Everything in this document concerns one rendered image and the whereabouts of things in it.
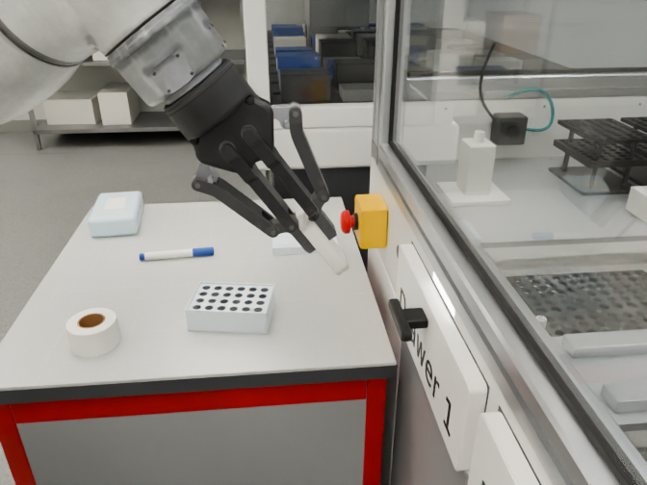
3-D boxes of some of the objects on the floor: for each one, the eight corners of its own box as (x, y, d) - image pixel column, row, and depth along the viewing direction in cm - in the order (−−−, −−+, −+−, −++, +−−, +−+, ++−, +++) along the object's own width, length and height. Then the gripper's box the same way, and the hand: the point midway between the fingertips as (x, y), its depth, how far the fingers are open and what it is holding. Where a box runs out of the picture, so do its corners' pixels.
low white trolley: (79, 692, 109) (-34, 390, 74) (141, 445, 164) (91, 205, 129) (375, 658, 114) (397, 362, 80) (337, 430, 169) (341, 195, 135)
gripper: (128, 135, 48) (294, 318, 58) (249, 40, 45) (401, 248, 55) (144, 113, 54) (291, 280, 64) (251, 30, 52) (386, 216, 62)
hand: (323, 242), depth 58 cm, fingers closed
